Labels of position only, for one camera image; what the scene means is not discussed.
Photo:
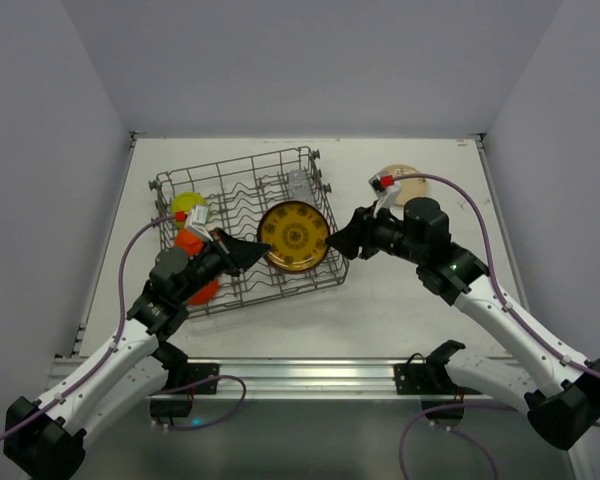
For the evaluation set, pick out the lime green bowl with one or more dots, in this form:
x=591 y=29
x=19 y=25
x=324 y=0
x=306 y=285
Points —
x=183 y=203

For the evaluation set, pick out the clear glass cup farthest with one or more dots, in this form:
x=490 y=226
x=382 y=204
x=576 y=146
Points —
x=297 y=179

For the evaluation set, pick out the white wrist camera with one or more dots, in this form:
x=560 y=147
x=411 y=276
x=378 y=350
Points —
x=196 y=222
x=386 y=189

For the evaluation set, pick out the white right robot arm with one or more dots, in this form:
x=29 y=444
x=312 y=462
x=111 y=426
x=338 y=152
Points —
x=556 y=387

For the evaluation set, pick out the orange bowl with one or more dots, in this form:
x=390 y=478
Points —
x=189 y=242
x=205 y=295

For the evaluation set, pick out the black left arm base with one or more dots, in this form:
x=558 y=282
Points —
x=180 y=380

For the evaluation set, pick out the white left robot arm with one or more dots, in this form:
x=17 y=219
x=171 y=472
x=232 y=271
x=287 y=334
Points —
x=47 y=437

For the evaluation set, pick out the yellow patterned plate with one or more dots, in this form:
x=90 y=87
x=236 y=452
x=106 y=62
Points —
x=296 y=232

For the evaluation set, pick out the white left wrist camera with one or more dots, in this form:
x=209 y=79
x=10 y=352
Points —
x=196 y=222

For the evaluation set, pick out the cream plate red marks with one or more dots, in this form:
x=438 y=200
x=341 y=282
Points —
x=410 y=188

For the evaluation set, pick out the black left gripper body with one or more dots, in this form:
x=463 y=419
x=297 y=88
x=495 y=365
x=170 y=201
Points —
x=227 y=253

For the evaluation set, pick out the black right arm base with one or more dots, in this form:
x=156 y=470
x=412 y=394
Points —
x=424 y=377

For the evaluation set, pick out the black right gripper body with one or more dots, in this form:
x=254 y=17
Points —
x=368 y=235

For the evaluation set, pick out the clear glass cup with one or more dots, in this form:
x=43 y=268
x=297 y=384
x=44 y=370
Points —
x=297 y=179
x=302 y=193

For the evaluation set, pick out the grey wire dish rack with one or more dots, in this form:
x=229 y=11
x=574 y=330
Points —
x=239 y=192

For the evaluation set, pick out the aluminium mounting rail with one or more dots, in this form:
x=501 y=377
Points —
x=279 y=379

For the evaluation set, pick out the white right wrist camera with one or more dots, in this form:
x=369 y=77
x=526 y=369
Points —
x=386 y=189

